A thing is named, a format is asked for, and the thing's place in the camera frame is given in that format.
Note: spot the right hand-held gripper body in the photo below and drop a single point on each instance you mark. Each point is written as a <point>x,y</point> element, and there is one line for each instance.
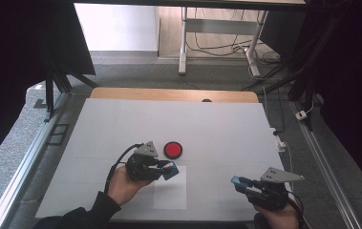
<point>272,195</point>

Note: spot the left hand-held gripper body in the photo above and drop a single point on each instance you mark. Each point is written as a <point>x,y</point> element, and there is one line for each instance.
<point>140,167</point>

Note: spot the blue transparent stamp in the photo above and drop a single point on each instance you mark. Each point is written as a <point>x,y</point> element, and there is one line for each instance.
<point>172,171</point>

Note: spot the person's right hand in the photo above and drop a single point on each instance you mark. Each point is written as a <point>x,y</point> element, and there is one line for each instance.
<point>280,219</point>

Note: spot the person's left hand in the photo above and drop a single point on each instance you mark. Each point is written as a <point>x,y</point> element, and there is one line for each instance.
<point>121,187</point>

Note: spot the round red ink pad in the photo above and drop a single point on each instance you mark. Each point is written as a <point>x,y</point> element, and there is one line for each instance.
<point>173,150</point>

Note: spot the white sheet of paper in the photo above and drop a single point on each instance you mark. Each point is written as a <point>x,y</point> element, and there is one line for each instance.
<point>170,194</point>

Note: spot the white table cover board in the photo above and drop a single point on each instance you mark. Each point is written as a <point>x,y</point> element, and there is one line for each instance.
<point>217,127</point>

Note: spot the wooden table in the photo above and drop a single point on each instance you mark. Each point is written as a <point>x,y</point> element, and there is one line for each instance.
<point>169,94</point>

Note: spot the small white plug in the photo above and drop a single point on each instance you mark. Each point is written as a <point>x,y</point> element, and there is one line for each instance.
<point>301,115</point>

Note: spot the black metal stand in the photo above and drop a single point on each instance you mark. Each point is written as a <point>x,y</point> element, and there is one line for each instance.
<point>49,95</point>

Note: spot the black curtain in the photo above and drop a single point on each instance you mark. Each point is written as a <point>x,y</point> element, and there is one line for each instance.
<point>10,63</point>
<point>350,79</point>

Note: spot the aluminium rail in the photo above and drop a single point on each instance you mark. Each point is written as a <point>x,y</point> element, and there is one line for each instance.
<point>22,165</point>
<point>325,165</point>

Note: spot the white metal desk frame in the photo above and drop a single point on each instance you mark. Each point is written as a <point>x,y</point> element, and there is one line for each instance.
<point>182,47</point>

